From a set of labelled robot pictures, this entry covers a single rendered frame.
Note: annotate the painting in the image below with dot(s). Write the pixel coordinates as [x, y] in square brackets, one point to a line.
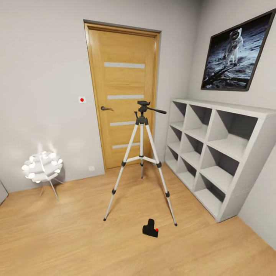
[233, 54]

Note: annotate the digital camera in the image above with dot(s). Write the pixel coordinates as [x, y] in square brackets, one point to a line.
[149, 229]

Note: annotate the camera tripod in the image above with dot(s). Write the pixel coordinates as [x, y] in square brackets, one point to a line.
[142, 120]

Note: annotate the door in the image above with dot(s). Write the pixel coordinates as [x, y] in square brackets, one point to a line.
[124, 68]

